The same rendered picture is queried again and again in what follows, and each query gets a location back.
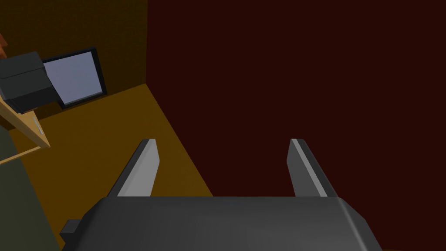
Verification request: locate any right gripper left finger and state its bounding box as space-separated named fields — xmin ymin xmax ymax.
xmin=107 ymin=138 xmax=161 ymax=197

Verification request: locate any dark grey box appliance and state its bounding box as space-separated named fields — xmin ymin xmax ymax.
xmin=0 ymin=51 xmax=61 ymax=115

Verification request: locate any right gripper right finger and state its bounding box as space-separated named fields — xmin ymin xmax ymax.
xmin=286 ymin=138 xmax=338 ymax=198

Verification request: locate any light wooden cabinet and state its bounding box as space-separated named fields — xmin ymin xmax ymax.
xmin=0 ymin=94 xmax=51 ymax=165

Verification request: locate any black framed window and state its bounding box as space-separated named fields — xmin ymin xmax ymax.
xmin=41 ymin=47 xmax=108 ymax=109

